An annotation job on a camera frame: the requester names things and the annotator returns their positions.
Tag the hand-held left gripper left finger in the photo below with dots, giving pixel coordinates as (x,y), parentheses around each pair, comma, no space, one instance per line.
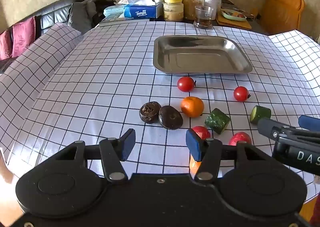
(128,144)

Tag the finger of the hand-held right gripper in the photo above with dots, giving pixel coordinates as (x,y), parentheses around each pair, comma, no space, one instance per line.
(310,122)
(272,129)

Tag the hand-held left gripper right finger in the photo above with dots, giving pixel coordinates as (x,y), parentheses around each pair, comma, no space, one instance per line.
(193,148)

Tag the red radish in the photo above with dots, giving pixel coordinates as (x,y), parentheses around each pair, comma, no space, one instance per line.
(203,131)
(240,138)

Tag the orange tangerine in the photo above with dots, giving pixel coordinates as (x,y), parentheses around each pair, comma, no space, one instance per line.
(192,106)
(194,167)

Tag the green cucumber piece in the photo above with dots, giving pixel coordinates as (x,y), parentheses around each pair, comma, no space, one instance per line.
(217,120)
(260,114)

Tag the dark brown water chestnut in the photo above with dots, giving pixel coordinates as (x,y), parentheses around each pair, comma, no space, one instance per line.
(150,112)
(171,117)

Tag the red cherry tomato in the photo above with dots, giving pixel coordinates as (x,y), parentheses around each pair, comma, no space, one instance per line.
(185,84)
(241,93)

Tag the stainless steel tray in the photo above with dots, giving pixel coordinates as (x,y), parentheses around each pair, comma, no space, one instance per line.
(200,56)

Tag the white checkered tablecloth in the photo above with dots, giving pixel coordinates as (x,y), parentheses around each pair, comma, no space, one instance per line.
(100,79)

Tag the orange place mat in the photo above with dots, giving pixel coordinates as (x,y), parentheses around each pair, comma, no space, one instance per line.
(237,24)

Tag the orange chair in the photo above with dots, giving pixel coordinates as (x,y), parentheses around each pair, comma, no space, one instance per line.
(282,9)

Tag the green plate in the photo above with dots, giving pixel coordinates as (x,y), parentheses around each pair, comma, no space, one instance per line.
(232,14)

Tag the glass cup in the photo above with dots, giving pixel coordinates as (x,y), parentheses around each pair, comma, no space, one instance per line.
(203,18)

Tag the blue tissue box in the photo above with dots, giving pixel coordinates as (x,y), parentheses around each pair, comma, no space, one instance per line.
(142,11)

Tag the light blue face mask pack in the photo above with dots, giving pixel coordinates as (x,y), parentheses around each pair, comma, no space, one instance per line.
(113,11)

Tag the dark jacket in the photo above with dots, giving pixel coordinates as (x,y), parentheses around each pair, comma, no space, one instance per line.
(85,14)

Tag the yellow-lid jar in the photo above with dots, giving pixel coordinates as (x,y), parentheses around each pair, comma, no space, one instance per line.
(173,9)

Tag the white tissue paper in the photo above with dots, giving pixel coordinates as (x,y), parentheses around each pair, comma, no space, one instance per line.
(137,0)

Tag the clear glass storage jar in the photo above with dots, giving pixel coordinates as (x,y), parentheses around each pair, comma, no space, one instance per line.
(192,1)

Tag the pink cushion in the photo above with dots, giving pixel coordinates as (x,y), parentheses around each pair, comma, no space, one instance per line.
(23,36)
(5,45)

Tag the black leather sofa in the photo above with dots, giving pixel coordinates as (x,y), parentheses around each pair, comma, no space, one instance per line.
(55,13)

